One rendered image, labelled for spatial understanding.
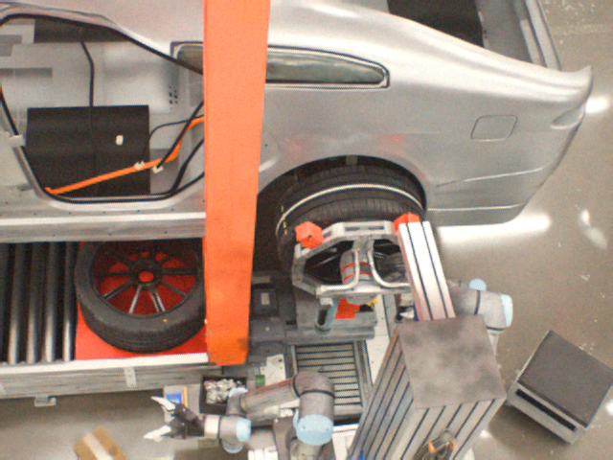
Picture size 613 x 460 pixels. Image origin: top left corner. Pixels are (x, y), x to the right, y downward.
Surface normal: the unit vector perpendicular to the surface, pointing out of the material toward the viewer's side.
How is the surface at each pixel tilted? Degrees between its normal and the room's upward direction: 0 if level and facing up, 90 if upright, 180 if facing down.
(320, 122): 90
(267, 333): 0
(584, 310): 0
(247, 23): 90
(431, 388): 0
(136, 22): 37
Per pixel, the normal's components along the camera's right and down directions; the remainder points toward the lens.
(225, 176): 0.11, 0.85
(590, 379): 0.11, -0.52
